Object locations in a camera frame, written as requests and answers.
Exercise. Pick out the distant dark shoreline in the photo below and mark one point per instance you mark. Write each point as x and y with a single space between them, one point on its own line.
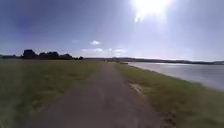
160 60

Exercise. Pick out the dark clump of trees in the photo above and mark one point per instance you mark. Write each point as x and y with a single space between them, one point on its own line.
46 55

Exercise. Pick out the grass bank strip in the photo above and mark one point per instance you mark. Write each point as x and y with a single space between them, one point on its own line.
173 96

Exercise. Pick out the wide grass field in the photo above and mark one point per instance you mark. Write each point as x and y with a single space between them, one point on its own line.
36 83

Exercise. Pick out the grey water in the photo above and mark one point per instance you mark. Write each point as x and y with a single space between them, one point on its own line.
196 71

